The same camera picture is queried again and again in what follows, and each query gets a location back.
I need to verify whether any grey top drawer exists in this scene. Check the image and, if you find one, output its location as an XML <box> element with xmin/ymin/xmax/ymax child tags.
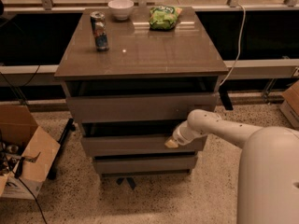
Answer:
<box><xmin>66</xmin><ymin>93</ymin><xmax>219</xmax><ymax>123</ymax></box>

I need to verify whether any open cardboard box left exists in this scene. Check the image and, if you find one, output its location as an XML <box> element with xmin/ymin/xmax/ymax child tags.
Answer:
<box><xmin>0</xmin><ymin>105</ymin><xmax>60</xmax><ymax>200</ymax></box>

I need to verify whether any white bowl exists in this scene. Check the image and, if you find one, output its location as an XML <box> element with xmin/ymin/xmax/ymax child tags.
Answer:
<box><xmin>108</xmin><ymin>0</ymin><xmax>134</xmax><ymax>21</ymax></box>

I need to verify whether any green chip bag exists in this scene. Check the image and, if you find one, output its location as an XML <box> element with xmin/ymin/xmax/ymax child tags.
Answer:
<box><xmin>149</xmin><ymin>6</ymin><xmax>182</xmax><ymax>31</ymax></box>

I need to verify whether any grey bottom drawer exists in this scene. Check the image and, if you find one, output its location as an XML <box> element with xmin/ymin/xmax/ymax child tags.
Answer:
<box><xmin>93</xmin><ymin>155</ymin><xmax>197</xmax><ymax>174</ymax></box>

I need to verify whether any black bar on floor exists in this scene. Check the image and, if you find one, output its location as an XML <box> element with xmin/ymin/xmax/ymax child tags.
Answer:
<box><xmin>48</xmin><ymin>119</ymin><xmax>76</xmax><ymax>180</ymax></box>

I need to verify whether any black cable on floor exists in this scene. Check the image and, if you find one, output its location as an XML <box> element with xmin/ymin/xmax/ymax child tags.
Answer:
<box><xmin>17</xmin><ymin>175</ymin><xmax>50</xmax><ymax>224</ymax></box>

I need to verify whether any cardboard box right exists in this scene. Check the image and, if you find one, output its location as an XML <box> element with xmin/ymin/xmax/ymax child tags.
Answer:
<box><xmin>280</xmin><ymin>80</ymin><xmax>299</xmax><ymax>131</ymax></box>

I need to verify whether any grey drawer cabinet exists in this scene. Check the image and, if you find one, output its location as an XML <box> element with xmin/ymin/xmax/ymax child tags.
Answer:
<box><xmin>55</xmin><ymin>7</ymin><xmax>227</xmax><ymax>176</ymax></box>

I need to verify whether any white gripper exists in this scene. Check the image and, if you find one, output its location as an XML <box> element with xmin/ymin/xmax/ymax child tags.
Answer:
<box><xmin>164</xmin><ymin>121</ymin><xmax>200</xmax><ymax>148</ymax></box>

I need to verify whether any white cable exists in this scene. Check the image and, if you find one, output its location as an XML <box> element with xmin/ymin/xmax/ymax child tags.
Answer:
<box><xmin>219</xmin><ymin>3</ymin><xmax>247</xmax><ymax>88</ymax></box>

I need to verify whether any blue drink can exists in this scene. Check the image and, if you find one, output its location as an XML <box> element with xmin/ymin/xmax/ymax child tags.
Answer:
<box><xmin>90</xmin><ymin>11</ymin><xmax>109</xmax><ymax>51</ymax></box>

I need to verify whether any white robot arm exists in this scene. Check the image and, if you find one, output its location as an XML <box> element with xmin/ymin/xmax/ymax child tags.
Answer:
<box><xmin>165</xmin><ymin>109</ymin><xmax>299</xmax><ymax>224</ymax></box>

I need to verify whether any grey drawer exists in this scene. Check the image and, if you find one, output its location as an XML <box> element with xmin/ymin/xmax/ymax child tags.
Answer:
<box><xmin>93</xmin><ymin>155</ymin><xmax>197</xmax><ymax>174</ymax></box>
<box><xmin>66</xmin><ymin>93</ymin><xmax>219</xmax><ymax>123</ymax></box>
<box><xmin>81</xmin><ymin>135</ymin><xmax>206</xmax><ymax>157</ymax></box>

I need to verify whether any black stand foot right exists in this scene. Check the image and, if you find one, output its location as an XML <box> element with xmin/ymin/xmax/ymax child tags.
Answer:
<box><xmin>219</xmin><ymin>86</ymin><xmax>234</xmax><ymax>110</ymax></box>

